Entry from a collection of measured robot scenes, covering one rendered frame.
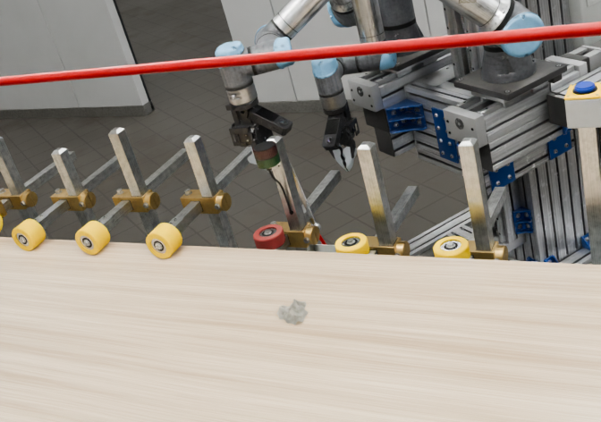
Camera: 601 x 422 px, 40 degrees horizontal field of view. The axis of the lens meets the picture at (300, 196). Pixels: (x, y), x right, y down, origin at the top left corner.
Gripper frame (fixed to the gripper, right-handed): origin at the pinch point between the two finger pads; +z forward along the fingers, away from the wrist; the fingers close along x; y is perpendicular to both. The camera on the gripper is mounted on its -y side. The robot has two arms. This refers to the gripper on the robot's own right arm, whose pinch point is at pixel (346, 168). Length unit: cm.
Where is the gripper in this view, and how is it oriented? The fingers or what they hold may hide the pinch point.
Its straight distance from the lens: 251.7
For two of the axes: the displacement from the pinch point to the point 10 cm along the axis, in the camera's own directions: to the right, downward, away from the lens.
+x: -8.7, -0.1, 5.0
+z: 2.4, 8.6, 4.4
